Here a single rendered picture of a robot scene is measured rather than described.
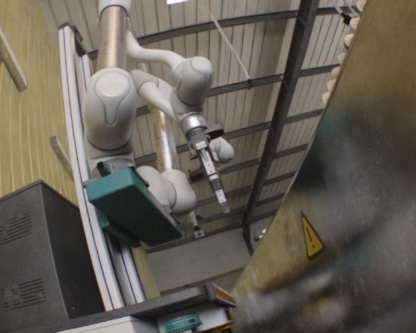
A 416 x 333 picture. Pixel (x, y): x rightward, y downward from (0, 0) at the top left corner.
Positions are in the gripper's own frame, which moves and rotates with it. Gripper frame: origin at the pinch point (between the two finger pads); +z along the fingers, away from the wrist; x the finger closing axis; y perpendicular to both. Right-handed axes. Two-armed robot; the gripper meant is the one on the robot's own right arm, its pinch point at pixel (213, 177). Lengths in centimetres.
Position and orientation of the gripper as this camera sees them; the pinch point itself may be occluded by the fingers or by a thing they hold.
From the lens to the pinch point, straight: 127.1
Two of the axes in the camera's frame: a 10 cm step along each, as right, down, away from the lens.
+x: -1.8, -3.8, -9.1
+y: -9.3, 3.6, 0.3
